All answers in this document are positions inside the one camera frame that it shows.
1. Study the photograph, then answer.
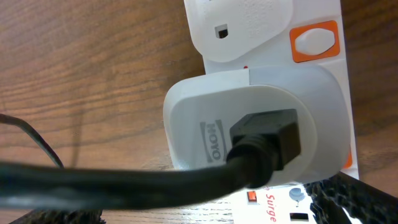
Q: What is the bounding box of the black USB charging cable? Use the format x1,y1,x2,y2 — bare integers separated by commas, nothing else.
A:
0,108,302,211

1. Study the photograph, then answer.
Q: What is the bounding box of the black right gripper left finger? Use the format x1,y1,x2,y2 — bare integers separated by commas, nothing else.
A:
10,210,106,224

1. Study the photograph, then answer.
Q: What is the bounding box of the white power strip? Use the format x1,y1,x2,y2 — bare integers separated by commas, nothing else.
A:
203,0,359,223

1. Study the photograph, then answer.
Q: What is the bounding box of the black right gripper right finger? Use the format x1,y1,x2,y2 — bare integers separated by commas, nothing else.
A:
304,172,397,224

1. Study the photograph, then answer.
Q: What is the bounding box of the white USB charger plug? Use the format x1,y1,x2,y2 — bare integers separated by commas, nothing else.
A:
163,65,351,187

